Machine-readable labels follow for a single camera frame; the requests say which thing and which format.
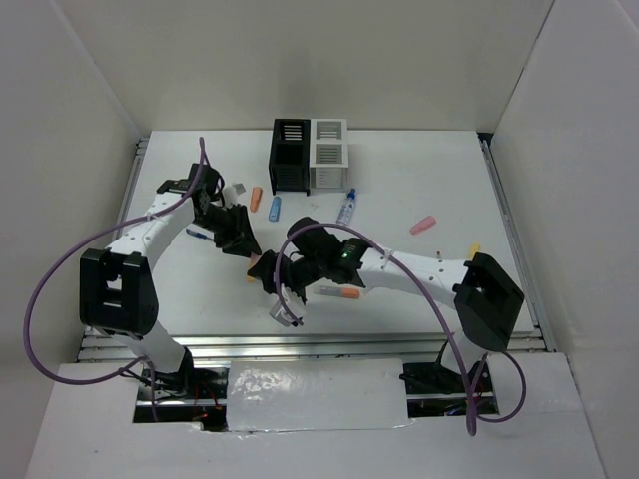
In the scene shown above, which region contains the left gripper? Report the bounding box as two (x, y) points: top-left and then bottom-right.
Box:
(193, 204), (263, 260)

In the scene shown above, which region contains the pink highlighter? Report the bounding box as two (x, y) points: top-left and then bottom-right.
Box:
(409, 216), (436, 236)

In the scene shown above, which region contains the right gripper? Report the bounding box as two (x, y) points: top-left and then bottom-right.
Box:
(247, 248), (326, 300)

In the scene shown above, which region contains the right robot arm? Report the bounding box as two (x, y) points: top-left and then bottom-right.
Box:
(248, 218), (524, 391)

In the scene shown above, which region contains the blue highlighter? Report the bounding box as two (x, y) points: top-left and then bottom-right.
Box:
(269, 196), (282, 223)

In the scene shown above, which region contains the yellow highlighter right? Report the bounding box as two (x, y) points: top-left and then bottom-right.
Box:
(467, 242), (480, 259)

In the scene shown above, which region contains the black slotted container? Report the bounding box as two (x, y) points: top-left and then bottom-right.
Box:
(269, 119), (311, 196)

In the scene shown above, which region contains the clear spray bottle blue cap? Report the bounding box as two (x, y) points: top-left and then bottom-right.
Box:
(335, 189), (356, 226)

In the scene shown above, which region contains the aluminium front rail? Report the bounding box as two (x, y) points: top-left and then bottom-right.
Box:
(77, 329), (547, 362)

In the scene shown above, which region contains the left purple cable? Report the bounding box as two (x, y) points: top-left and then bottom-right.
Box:
(25, 137), (209, 423)

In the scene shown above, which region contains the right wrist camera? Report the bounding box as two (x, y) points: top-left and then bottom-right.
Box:
(269, 294), (305, 327)

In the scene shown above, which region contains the white slotted container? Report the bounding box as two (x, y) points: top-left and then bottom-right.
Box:
(310, 119), (348, 191)

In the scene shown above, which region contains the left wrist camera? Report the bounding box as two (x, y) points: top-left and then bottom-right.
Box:
(225, 183), (246, 196)

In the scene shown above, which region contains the blue ballpoint pen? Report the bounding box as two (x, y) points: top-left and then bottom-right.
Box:
(185, 229), (210, 240)

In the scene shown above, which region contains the purple cable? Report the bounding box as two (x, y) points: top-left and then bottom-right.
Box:
(25, 137), (209, 423)
(273, 222), (528, 437)

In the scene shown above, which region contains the left side rail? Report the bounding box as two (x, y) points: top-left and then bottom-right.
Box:
(116, 137), (150, 225)

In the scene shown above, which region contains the white foil cover panel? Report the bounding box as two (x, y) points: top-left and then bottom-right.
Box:
(226, 358), (410, 432)

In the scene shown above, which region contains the orange capped white marker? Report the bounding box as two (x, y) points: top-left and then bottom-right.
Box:
(314, 284), (360, 299)

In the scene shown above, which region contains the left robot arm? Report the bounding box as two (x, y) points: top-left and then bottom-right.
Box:
(79, 164), (262, 398)

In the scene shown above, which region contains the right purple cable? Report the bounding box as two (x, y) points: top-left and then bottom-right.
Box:
(273, 222), (528, 437)

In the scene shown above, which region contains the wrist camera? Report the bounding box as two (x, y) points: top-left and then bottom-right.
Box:
(225, 183), (246, 196)
(269, 294), (305, 327)

